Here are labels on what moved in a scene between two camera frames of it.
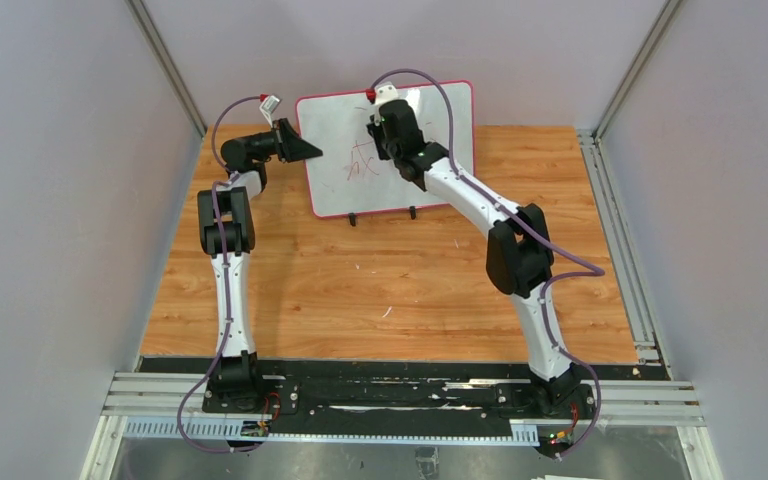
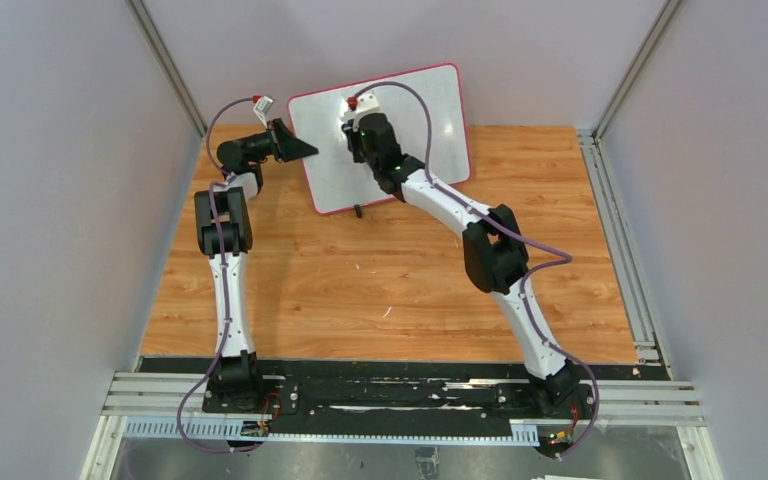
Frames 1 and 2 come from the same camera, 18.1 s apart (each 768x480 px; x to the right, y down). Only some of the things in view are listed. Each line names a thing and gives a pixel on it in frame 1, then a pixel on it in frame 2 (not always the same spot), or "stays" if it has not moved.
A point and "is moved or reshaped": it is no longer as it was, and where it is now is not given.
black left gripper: [283, 141] stays
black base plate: [560, 393] stays
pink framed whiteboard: [351, 177] is moved or reshaped
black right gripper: [376, 132] to [350, 132]
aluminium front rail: [133, 396] stays
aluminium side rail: [646, 348] stays
